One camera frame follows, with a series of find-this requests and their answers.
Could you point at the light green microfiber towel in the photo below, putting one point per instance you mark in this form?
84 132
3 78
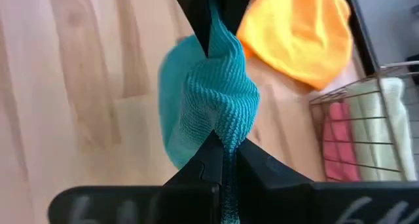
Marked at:
370 129

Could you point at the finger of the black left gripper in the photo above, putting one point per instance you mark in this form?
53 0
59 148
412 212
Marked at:
196 11
237 4

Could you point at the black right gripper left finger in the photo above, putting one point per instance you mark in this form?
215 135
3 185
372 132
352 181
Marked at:
183 204

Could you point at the pink microfiber towel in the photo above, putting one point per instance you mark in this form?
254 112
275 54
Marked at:
338 142

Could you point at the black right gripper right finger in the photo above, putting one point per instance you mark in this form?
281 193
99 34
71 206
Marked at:
278 201

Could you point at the black aluminium table frame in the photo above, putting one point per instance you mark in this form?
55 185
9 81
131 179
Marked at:
358 30

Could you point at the teal microfiber towel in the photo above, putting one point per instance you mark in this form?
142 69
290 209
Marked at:
216 93

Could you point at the orange microfiber towel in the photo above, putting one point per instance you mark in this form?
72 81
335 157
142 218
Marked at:
294 30

